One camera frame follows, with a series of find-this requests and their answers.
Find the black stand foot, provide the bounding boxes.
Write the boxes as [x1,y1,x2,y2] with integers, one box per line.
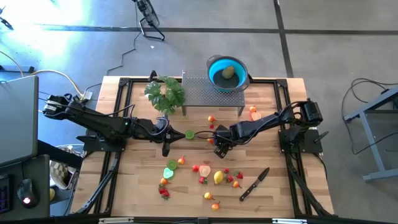
[0,17,15,31]

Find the black keyboard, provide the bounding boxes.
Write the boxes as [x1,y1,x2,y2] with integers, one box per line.
[0,175,14,215]

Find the blue grey collapsible colander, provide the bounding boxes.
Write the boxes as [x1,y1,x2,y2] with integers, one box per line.
[206,54,251,93]

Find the black desk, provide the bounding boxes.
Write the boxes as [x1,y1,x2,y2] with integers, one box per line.
[0,139,84,218]

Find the green plant in white pot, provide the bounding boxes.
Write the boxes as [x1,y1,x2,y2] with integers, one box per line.
[144,76,187,116]

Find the grey perforated metal shelf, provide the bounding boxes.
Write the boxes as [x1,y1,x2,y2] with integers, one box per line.
[181,69,246,116]

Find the checkered bag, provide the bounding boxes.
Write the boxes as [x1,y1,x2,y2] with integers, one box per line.
[49,160,80,190]

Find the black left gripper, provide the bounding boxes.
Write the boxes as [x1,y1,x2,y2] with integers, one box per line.
[153,115,187,157]

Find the yellow cable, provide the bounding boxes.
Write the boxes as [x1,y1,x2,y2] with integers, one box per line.
[0,49,85,114]

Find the grey metal table frame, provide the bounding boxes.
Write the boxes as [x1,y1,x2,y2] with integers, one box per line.
[343,86,398,183]

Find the silver bracket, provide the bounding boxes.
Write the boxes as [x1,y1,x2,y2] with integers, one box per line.
[98,217,135,224]
[272,218,308,224]

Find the black fan cable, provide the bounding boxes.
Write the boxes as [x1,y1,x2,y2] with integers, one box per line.
[106,30,141,77]

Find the black computer mouse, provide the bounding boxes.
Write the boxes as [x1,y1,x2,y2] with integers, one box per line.
[17,179,40,208]

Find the brown whole toy kiwi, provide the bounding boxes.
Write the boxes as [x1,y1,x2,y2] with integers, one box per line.
[221,65,236,80]

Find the black floor fan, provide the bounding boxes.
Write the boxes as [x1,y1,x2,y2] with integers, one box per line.
[132,0,166,42]

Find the black kitchen knife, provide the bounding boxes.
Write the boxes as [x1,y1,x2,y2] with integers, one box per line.
[238,167,271,202]

